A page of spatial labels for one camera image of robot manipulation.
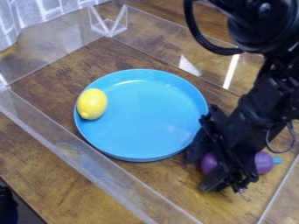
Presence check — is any white patterned curtain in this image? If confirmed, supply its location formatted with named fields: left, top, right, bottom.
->
left=0, top=0, right=110, bottom=52

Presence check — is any blue round tray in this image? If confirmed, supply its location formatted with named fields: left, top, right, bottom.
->
left=73, top=69, right=208, bottom=162

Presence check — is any thin black wire loop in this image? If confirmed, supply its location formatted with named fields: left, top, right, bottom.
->
left=265, top=119, right=297, bottom=155

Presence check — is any black braided cable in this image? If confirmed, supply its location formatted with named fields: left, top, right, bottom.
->
left=181, top=0, right=246, bottom=57

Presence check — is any yellow toy lemon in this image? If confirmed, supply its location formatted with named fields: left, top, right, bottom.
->
left=76, top=88, right=108, bottom=120

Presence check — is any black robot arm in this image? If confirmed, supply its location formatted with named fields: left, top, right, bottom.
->
left=182, top=0, right=299, bottom=193

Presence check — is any clear acrylic enclosure wall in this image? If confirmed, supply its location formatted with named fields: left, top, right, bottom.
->
left=0, top=0, right=299, bottom=224

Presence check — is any purple toy eggplant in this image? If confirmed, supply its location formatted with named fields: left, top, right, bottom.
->
left=200, top=151, right=283, bottom=174

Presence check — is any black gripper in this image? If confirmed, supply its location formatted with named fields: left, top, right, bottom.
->
left=185, top=104, right=273, bottom=195

